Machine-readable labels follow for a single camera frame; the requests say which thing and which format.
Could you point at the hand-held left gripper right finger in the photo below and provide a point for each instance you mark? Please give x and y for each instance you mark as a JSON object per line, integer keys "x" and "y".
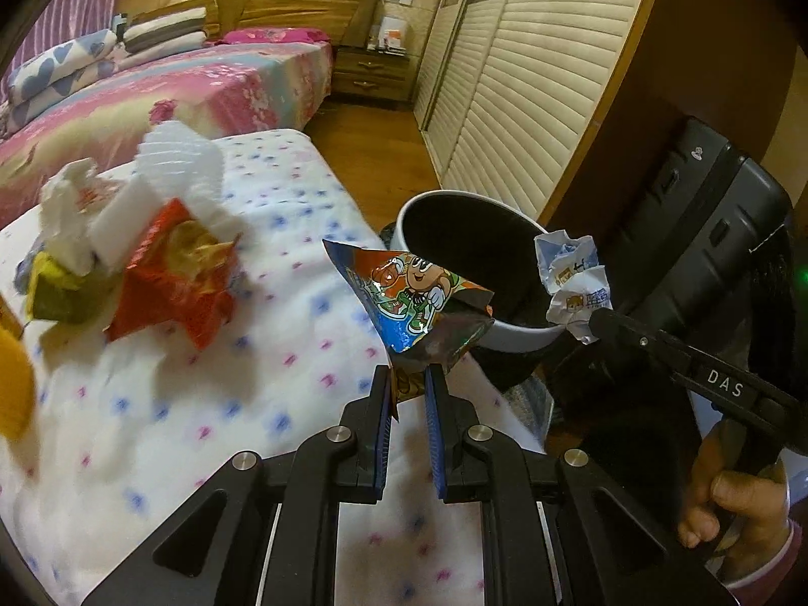
{"x": 437, "y": 435}

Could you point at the person's right forearm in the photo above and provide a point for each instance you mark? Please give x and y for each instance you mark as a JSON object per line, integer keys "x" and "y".
{"x": 770, "y": 558}

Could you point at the blue heart-patterned pillow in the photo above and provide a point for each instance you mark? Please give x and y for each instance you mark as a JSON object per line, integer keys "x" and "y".
{"x": 57, "y": 72}

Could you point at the wooden nightstand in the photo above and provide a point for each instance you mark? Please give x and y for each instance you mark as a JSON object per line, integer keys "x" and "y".
{"x": 369, "y": 76}

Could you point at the red snack packet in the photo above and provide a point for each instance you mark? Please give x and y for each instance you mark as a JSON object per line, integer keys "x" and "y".
{"x": 170, "y": 303}

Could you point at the white plastic bag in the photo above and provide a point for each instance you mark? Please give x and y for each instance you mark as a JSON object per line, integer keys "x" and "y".
{"x": 63, "y": 202}

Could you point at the person's right hand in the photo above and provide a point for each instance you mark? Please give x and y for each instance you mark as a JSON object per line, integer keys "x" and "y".
{"x": 751, "y": 505}

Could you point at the grey white striped pillow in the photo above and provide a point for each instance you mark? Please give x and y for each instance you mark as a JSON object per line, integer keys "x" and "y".
{"x": 164, "y": 28}

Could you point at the yellow green packet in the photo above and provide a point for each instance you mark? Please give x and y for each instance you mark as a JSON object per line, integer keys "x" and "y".
{"x": 63, "y": 290}

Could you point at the white dotted mattress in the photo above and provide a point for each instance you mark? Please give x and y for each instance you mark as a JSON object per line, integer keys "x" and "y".
{"x": 265, "y": 303}

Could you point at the pink floral pillow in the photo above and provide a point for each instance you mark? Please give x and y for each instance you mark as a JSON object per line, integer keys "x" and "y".
{"x": 271, "y": 35}

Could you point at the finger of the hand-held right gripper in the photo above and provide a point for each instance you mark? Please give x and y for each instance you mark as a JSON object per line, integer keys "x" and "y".
{"x": 669, "y": 347}

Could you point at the purple striped curtain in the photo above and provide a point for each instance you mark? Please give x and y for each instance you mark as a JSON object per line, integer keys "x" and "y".
{"x": 69, "y": 6}

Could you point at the pink floral bed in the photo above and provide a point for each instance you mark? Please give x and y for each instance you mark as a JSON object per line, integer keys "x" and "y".
{"x": 208, "y": 91}

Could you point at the white orange box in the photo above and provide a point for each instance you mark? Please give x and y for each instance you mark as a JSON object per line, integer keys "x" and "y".
{"x": 388, "y": 35}

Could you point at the cartoon print snack packet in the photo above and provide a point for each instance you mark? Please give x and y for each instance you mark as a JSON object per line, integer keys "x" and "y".
{"x": 404, "y": 290}

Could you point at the white blue wrapper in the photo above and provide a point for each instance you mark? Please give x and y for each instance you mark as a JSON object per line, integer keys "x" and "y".
{"x": 571, "y": 278}

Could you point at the yellow plush teddy bear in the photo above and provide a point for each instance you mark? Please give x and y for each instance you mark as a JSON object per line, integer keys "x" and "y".
{"x": 16, "y": 385}

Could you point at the louvred sliding door wardrobe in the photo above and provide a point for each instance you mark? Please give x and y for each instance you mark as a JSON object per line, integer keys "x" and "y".
{"x": 517, "y": 76}

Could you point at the black hard suitcase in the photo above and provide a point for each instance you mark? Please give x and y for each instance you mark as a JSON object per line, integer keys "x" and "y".
{"x": 694, "y": 214}

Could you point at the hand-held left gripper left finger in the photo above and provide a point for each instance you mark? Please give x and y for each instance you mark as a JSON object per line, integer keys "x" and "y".
{"x": 379, "y": 432}

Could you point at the white round waste bin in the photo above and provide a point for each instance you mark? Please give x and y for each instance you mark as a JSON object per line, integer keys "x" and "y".
{"x": 517, "y": 336}

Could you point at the wooden headboard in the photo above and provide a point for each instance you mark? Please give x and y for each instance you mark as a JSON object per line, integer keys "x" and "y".
{"x": 284, "y": 9}

